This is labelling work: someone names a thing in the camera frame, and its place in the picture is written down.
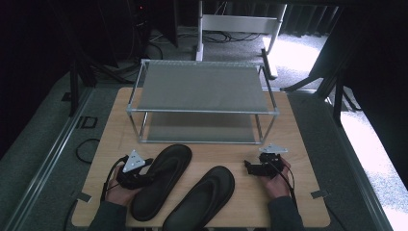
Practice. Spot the grey metal shoe rack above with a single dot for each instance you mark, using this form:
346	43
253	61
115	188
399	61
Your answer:
202	89

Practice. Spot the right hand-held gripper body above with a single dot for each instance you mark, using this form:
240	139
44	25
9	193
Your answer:
272	162

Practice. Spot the white metal desk frame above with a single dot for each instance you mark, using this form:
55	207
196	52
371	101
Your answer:
237	23

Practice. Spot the person's left hand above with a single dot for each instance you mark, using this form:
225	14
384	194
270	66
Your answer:
120	192

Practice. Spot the black metal stand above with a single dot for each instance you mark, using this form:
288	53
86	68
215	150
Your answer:
336	96
74	93

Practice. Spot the grey tape piece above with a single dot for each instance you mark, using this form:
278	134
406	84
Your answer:
84	197
319	194

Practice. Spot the black slipper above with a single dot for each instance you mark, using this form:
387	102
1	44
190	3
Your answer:
162	184
200	202

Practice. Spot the aluminium floor rail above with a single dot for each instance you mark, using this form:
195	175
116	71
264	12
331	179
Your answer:
48	160

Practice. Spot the black floor tape marking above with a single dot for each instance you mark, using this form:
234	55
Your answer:
86	122

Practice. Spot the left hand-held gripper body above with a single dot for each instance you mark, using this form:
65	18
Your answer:
133	161

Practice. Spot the person's right hand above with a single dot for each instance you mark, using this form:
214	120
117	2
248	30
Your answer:
277	187

